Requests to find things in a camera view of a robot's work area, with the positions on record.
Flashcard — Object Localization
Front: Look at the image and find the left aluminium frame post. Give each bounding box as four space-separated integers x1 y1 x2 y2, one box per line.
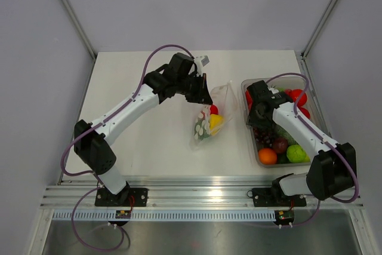
59 0 97 63

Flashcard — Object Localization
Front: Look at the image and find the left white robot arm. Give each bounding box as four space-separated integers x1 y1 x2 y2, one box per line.
73 53 212 207

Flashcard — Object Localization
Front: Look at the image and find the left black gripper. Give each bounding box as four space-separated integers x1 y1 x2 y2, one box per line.
176 73 212 105

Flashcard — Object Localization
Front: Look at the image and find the purple cable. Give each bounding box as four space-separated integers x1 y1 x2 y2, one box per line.
265 72 359 228
60 44 192 252

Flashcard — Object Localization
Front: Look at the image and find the green bell pepper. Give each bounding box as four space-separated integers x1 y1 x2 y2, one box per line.
193 118 211 143

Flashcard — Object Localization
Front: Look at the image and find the aluminium mounting rail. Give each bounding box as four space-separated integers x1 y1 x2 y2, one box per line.
40 177 364 210

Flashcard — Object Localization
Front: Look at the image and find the dark purple plum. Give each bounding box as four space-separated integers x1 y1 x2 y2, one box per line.
272 137 289 154

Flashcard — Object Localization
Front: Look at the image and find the white slotted cable duct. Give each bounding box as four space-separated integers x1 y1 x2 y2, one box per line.
53 209 276 222

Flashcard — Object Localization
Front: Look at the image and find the orange fruit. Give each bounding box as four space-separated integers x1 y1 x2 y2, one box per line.
258 148 278 165

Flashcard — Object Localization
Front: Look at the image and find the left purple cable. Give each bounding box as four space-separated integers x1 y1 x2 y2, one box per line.
60 44 192 252

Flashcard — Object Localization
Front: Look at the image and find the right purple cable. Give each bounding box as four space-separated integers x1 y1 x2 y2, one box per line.
265 72 359 228

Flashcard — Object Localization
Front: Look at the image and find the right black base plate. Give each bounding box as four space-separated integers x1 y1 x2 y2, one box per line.
247 188 307 208

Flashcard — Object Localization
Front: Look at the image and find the yellow pear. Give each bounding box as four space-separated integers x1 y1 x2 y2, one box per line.
210 115 224 136

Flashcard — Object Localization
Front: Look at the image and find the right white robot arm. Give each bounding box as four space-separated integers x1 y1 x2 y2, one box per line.
247 80 359 205

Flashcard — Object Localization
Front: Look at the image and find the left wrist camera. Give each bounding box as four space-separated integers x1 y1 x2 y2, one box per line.
194 56 210 74

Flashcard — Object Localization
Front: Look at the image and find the clear dotted zip bag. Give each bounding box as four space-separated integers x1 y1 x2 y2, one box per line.
190 81 238 150

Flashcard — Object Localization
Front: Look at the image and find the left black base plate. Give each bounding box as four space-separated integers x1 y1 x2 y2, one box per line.
94 187 149 207

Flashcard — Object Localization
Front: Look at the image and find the aluminium frame post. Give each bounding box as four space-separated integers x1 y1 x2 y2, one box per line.
59 0 97 63
301 0 340 60

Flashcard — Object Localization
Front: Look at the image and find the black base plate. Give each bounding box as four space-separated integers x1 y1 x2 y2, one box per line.
247 188 307 208
94 187 149 207

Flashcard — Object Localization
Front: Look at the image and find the dark grape bunch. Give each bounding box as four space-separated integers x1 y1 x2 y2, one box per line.
253 128 276 147

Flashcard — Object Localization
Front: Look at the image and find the small red tomato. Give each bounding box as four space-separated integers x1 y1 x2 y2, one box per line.
247 101 252 113

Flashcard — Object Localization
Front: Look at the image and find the lime green fruit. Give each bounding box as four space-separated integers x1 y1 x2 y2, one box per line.
286 145 309 163

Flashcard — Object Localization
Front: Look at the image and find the right aluminium frame post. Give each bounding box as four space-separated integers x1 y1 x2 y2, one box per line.
301 0 340 60

